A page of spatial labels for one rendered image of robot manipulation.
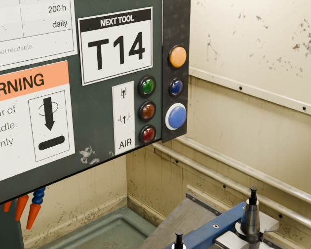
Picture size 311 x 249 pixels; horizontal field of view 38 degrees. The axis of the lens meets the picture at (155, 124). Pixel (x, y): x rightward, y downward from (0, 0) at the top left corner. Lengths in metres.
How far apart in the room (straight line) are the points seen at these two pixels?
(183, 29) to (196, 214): 1.24
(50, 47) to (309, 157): 1.04
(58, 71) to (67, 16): 0.05
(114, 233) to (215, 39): 1.00
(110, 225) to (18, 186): 1.62
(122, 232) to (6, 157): 1.62
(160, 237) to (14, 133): 1.30
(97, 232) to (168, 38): 1.58
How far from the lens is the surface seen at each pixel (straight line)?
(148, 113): 0.55
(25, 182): 0.49
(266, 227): 1.07
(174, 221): 1.75
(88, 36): 0.48
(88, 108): 0.50
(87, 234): 2.04
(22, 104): 0.46
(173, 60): 0.56
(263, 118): 1.43
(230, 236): 1.03
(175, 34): 0.56
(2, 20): 0.43
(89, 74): 0.49
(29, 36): 0.44
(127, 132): 0.54
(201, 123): 1.61
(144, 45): 0.53
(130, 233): 2.05
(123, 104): 0.53
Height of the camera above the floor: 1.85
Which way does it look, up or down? 25 degrees down
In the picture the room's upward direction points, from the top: straight up
